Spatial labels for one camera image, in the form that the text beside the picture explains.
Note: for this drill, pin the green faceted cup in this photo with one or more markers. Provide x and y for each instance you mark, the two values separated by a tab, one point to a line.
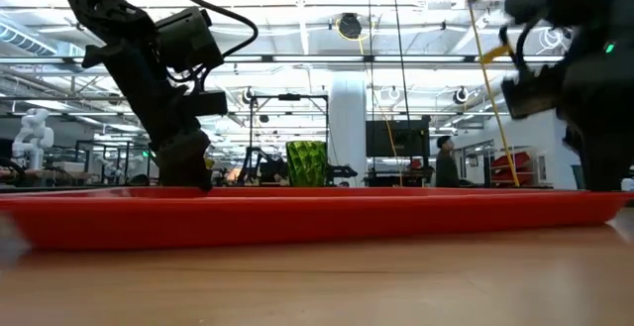
306	165

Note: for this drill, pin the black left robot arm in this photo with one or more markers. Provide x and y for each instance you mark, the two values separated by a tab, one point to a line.
99	4

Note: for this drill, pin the red plastic tray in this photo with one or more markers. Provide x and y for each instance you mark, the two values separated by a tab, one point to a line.
317	217

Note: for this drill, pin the shelf with red bins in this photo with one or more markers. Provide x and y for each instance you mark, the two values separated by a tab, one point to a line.
515	167

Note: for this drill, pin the yellow tape tag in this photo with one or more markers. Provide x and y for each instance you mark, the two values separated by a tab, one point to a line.
495	53

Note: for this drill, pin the white round column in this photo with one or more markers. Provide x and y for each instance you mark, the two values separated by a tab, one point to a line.
348	128

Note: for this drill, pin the person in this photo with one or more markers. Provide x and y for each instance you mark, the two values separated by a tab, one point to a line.
447	167

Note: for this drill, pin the black monitor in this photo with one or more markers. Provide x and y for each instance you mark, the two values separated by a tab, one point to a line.
396	138

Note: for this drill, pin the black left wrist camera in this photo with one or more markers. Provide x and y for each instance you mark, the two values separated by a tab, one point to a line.
188	38

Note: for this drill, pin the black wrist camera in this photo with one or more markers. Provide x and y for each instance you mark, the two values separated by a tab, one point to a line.
530	93
188	38

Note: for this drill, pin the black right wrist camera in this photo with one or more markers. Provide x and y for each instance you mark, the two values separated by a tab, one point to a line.
530	93

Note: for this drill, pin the black background station frame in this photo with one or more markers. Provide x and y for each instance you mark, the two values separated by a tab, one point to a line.
289	96

